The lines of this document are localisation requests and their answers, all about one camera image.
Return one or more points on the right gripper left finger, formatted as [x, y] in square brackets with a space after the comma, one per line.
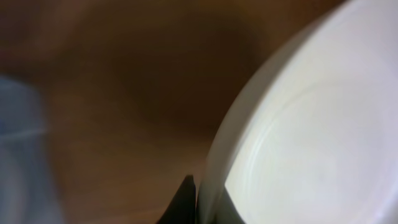
[182, 208]

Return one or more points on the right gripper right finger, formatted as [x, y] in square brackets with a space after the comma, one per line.
[226, 212]

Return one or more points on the cream white bowl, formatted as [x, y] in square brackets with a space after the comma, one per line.
[312, 137]

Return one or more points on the clear plastic storage container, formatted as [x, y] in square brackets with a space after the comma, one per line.
[27, 191]

